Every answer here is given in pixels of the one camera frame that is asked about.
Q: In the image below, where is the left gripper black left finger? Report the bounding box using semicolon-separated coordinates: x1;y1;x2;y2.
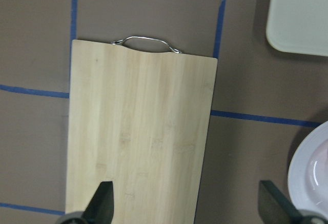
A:
81;181;114;224

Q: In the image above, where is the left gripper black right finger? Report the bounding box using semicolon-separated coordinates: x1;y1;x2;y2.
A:
258;180;303;223

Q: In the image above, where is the white round plate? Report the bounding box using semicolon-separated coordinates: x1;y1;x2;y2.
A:
288;122;327;218

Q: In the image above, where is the cream bear tray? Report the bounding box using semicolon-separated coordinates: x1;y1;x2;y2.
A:
266;0;327;56

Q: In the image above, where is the bamboo cutting board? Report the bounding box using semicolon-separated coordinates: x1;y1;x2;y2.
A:
65;40;217;223

